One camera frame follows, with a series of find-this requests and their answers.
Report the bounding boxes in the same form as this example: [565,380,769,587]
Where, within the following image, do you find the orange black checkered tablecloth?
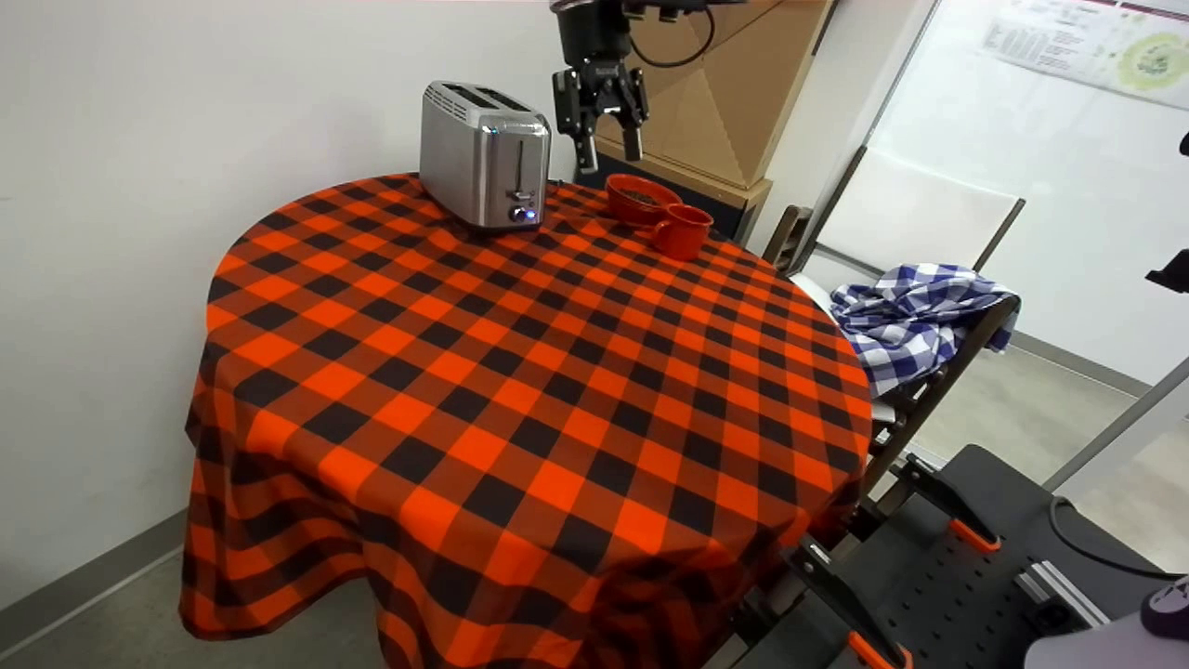
[179,167,875,669]

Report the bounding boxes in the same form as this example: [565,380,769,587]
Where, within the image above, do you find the grey curved cover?
[1020,611,1189,669]

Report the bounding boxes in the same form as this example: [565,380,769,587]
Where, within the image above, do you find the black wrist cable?
[625,9,722,74]

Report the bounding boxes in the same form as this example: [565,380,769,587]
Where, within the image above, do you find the tan cardboard box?
[587,0,834,211]

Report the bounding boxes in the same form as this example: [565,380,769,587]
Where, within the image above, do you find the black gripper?
[549,0,655,181]

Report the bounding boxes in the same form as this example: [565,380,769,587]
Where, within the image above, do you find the paper poster with chart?
[979,0,1189,117]

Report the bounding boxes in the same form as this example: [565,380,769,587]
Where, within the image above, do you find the aluminium mounting rail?
[1014,553,1113,631]

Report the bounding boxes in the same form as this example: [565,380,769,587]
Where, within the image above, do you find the dark wooden rack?
[764,144,1027,523]

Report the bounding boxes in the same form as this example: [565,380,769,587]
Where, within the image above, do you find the blue white checkered cloth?
[827,257,1020,398]

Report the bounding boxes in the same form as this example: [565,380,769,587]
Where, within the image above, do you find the grey metal bar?
[1040,356,1189,496]

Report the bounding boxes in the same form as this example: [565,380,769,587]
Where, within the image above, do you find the silver two-slot toaster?
[416,78,558,233]

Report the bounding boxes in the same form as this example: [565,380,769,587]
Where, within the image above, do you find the black bracket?
[1145,245,1189,297]

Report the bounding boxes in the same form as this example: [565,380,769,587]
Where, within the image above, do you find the black perforated mounting board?
[790,517,1081,669]

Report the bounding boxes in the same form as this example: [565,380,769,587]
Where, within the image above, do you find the white leaning panel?
[813,144,1027,278]

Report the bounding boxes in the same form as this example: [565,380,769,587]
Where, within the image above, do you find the red ceramic cup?
[600,171,683,233]

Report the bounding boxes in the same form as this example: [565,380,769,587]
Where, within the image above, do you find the black orange bar clamp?
[892,454,1006,563]
[790,537,922,669]

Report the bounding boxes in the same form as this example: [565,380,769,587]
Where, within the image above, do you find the large whiteboard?
[866,0,1189,390]

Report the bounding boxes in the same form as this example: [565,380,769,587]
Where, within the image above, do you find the dark rounded knob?
[1135,571,1189,644]

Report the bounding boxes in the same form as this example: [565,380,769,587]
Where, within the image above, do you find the black cable on plate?
[1045,496,1175,585]

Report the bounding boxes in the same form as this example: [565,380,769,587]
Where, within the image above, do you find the red mug with handle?
[648,202,717,264]

